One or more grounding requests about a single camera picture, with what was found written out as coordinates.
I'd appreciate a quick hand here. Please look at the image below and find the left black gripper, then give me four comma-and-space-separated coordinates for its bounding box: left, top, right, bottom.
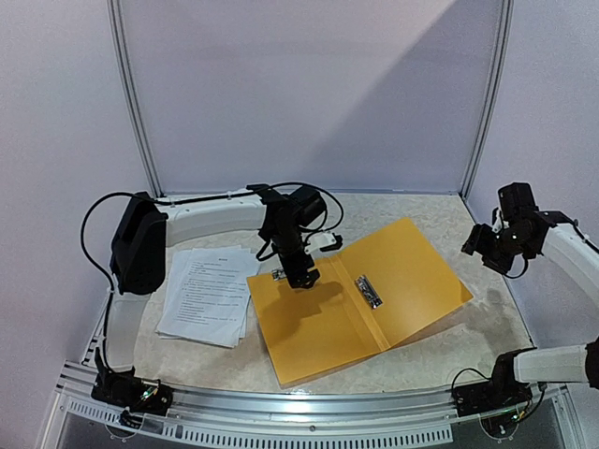
269, 226, 322, 289

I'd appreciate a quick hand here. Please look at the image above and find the chrome folder spring clip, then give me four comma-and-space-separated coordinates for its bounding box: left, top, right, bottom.
355, 275, 383, 310

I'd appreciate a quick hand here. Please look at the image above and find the orange file folder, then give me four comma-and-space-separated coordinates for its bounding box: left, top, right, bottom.
247, 218, 473, 387

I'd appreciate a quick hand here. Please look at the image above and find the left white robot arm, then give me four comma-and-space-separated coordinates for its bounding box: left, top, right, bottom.
95, 182, 328, 406

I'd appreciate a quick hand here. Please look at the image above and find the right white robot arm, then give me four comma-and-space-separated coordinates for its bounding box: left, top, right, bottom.
461, 182, 598, 408

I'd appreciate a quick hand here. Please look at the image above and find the chrome side folder clip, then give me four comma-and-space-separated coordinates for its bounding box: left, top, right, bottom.
271, 268, 286, 281

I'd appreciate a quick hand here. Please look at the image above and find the stack of printed papers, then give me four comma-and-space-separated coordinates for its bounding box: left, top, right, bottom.
155, 246, 260, 348

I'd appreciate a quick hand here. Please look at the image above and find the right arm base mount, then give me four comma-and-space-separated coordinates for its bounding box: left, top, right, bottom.
450, 368, 548, 423

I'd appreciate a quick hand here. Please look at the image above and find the aluminium front rail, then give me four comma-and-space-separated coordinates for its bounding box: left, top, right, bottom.
41, 362, 581, 448

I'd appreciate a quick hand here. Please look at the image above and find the right aluminium frame post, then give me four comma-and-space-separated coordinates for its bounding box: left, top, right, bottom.
459, 0, 514, 202

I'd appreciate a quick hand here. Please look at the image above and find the aluminium frame post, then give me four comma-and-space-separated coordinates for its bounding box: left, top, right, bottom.
459, 0, 514, 202
107, 0, 164, 197

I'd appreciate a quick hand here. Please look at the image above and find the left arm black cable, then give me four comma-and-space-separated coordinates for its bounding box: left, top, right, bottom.
80, 190, 141, 294

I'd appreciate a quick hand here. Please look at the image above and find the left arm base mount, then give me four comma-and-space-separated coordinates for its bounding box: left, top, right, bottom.
91, 371, 173, 416

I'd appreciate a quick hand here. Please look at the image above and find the left aluminium frame post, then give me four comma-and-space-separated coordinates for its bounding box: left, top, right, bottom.
107, 0, 164, 197

